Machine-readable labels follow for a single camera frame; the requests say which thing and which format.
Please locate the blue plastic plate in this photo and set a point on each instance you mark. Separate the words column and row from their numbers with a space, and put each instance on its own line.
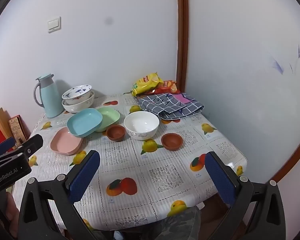
column 83, row 123

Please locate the person's camouflage trouser leg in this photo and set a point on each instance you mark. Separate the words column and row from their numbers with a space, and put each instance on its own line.
column 175, row 226

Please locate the large white swirl pattern bowl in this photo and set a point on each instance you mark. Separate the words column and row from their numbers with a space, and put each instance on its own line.
column 77, row 107

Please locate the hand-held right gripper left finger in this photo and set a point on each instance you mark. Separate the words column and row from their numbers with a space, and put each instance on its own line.
column 85, row 177

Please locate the grey checked cloth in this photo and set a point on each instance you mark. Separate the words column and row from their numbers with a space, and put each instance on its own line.
column 160, row 107

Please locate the blue pattern porcelain bowl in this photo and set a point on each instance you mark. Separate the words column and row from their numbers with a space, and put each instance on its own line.
column 76, row 92

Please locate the wooden skirting board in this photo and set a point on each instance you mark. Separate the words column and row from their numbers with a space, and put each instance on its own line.
column 293, row 155

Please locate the small brown clay bowl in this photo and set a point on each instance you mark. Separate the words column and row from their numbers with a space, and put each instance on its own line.
column 115, row 133
column 172, row 142

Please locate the light blue thermos jug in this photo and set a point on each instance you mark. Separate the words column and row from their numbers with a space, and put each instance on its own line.
column 51, row 97

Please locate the pink plastic plate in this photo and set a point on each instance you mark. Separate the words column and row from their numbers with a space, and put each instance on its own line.
column 63, row 143

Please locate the patterned cardboard box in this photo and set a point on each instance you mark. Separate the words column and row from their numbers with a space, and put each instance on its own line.
column 16, row 128

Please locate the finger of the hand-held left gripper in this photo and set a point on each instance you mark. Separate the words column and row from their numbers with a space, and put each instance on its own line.
column 32, row 143
column 3, row 147

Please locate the orange chips bag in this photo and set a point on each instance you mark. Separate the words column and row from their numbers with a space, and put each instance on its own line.
column 168, row 86

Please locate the white light switch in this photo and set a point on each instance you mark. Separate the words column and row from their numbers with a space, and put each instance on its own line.
column 54, row 25

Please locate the fruit print tablecloth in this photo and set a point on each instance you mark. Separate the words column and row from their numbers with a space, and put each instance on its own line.
column 145, row 170

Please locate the white porcelain bowl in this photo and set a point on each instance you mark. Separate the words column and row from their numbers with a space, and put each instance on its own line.
column 141, row 125

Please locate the brown boxes beside table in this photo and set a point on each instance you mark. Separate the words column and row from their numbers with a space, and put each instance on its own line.
column 0, row 120

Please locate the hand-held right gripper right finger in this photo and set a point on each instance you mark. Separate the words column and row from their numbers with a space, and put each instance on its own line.
column 220, row 177

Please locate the yellow chips bag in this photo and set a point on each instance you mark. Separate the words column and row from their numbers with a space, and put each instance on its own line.
column 146, row 83

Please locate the green plastic plate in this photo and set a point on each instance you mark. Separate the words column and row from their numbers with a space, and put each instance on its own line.
column 110, row 116

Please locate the brown wooden door frame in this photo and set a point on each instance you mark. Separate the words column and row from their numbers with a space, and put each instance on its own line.
column 182, row 35

